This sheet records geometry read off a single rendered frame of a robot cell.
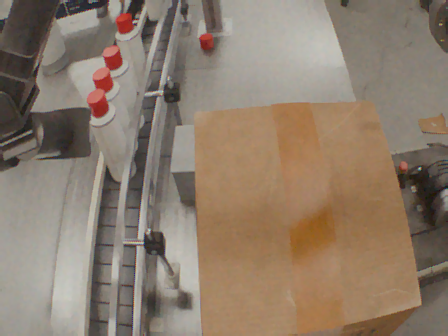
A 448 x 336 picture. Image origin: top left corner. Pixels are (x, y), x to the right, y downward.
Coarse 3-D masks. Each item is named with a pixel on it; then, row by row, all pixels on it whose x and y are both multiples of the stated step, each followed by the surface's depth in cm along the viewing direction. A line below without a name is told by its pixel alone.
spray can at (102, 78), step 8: (96, 72) 73; (104, 72) 72; (96, 80) 72; (104, 80) 72; (112, 80) 74; (96, 88) 73; (104, 88) 73; (112, 88) 75; (120, 88) 77; (112, 96) 75; (120, 96) 77; (120, 104) 77; (120, 112) 78; (120, 120) 79; (128, 120) 82; (128, 128) 83; (128, 136) 84; (136, 144) 87
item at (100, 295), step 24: (144, 24) 114; (168, 24) 112; (144, 48) 107; (144, 144) 89; (144, 168) 86; (96, 240) 77; (96, 264) 75; (96, 288) 72; (96, 312) 69; (120, 312) 69
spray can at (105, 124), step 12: (96, 96) 69; (96, 108) 69; (108, 108) 71; (96, 120) 71; (108, 120) 71; (96, 132) 73; (108, 132) 73; (120, 132) 76; (108, 144) 75; (120, 144) 77; (108, 156) 78; (120, 156) 78; (108, 168) 82; (120, 168) 81; (132, 168) 83; (120, 180) 83
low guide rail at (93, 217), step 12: (144, 12) 112; (96, 180) 81; (96, 192) 79; (96, 204) 78; (96, 216) 77; (96, 228) 77; (84, 264) 71; (84, 276) 69; (84, 288) 68; (84, 300) 67; (84, 312) 65; (84, 324) 64
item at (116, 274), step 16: (160, 16) 101; (160, 32) 98; (144, 80) 88; (144, 96) 85; (128, 144) 79; (128, 160) 77; (128, 176) 75; (128, 192) 74; (112, 272) 65; (112, 288) 63; (112, 304) 61; (112, 320) 60
